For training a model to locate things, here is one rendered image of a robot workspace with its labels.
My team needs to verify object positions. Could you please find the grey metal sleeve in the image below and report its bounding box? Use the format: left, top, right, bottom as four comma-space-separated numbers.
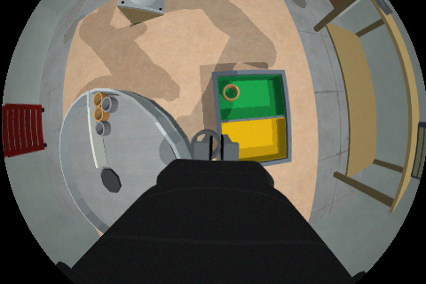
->
101, 97, 118, 113
190, 129, 221, 161
95, 121, 111, 137

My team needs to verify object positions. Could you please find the bronze bushing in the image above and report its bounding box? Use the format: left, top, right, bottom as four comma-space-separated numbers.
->
93, 92, 108, 107
223, 84, 240, 101
94, 106, 110, 122

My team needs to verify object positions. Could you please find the grey round turntable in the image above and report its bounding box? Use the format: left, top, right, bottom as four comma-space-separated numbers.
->
59, 88, 193, 234

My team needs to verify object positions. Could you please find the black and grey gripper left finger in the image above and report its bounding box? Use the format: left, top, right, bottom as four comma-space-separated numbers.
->
193, 134, 213, 161

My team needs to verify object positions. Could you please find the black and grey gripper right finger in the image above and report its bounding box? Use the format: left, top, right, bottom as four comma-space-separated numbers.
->
220, 134, 240, 161

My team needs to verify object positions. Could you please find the dark grey divided bin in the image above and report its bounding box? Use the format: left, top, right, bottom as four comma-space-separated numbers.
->
211, 69, 292, 167

